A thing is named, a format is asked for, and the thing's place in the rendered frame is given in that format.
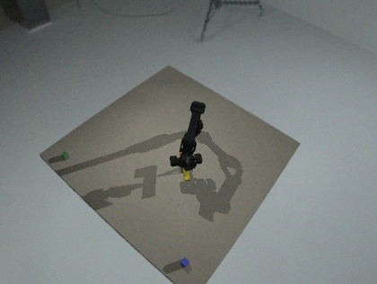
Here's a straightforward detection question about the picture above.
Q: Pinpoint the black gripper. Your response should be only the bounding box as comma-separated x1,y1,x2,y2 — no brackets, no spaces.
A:
170,154,203,166

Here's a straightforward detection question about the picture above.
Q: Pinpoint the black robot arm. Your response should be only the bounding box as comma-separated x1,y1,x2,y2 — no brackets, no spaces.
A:
179,101,206,171

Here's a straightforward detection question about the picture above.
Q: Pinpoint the yellow bar with red end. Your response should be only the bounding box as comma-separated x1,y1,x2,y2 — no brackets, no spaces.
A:
182,167,190,182

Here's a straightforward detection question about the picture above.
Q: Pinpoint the small blue cube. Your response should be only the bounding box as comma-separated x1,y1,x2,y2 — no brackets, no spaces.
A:
180,258,189,268

